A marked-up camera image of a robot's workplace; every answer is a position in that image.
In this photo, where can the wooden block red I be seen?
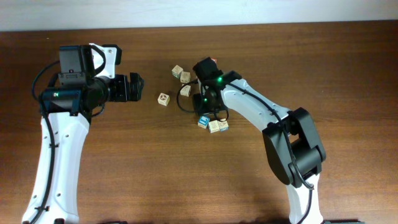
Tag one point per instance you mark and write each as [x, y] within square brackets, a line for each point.
[223, 125]

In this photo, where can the wooden block far plain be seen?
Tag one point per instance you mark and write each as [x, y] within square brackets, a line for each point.
[177, 71]

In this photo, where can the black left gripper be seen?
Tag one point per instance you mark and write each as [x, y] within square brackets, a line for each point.
[122, 94]

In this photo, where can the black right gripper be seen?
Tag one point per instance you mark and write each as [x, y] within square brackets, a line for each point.
[199, 109]

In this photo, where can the wooden block blue letter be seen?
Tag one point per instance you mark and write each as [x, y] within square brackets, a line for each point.
[203, 122]

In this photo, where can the wooden block ring picture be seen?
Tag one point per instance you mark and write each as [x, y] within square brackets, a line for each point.
[163, 99]

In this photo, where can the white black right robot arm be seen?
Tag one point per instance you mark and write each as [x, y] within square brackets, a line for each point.
[293, 146]

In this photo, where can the wooden block red A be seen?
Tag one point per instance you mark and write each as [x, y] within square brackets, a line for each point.
[185, 90]

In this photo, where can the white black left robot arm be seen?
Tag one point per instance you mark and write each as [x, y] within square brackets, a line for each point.
[87, 79]

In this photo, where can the wooden block yellow letter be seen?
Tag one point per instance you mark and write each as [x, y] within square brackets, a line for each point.
[185, 77]

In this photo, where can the wooden block number 2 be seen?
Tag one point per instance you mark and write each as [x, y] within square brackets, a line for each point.
[213, 126]

